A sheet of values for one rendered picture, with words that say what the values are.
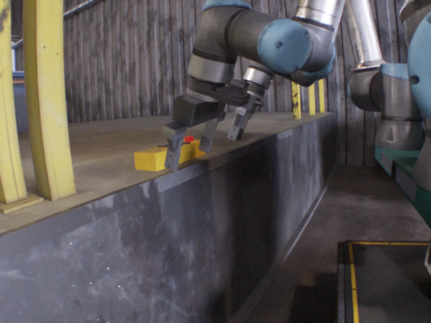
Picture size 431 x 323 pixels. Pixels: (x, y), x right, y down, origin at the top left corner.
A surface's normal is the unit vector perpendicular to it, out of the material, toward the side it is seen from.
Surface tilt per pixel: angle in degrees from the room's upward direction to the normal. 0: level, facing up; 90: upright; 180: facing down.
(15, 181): 90
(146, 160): 90
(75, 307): 90
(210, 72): 108
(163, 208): 90
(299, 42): 114
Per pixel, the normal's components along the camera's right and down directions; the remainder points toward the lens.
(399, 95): -0.68, 0.18
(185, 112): -0.50, 0.30
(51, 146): 0.87, 0.04
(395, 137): -0.73, -0.18
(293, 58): 0.60, 0.51
